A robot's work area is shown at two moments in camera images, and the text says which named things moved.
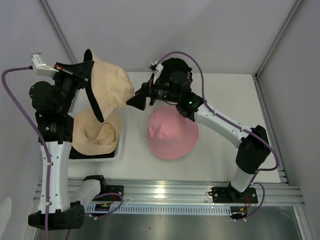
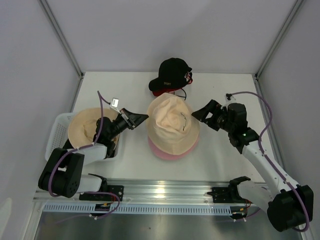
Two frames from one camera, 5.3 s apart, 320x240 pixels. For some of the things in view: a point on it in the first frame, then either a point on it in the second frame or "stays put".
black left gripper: (80, 72) → (132, 120)
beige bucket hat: (108, 88) → (171, 128)
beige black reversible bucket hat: (92, 139) stays put
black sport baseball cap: (175, 70) stays put
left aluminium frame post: (51, 18) stays put
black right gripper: (148, 89) → (212, 107)
